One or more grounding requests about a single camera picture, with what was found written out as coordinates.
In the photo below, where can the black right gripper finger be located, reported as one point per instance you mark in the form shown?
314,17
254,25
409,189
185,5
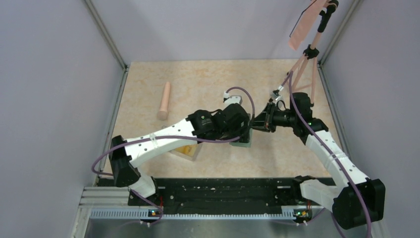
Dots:
263,126
265,117

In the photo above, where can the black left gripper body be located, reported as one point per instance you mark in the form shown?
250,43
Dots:
230,133

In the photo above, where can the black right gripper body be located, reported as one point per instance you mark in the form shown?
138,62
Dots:
284,118

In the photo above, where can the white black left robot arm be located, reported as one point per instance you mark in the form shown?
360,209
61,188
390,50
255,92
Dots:
127,155

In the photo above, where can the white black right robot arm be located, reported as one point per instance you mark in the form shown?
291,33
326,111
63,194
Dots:
356,199

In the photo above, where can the gold VIP credit card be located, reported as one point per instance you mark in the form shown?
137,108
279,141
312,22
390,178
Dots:
189,150

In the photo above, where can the clear plastic card box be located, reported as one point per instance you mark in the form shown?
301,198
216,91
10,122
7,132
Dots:
187,157

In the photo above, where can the pink tripod stand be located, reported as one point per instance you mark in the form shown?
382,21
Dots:
311,52

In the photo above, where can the pink flat panel on tripod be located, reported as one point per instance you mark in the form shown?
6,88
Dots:
305,23

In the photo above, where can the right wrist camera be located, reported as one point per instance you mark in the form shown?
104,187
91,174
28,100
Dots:
275,96

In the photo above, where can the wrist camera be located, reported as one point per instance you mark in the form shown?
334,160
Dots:
228,99
275,96

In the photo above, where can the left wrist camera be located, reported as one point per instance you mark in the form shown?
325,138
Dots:
228,99

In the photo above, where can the pink cylindrical handle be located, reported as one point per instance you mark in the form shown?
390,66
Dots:
163,109

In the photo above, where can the grey slotted cable duct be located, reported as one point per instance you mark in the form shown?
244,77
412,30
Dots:
146,214

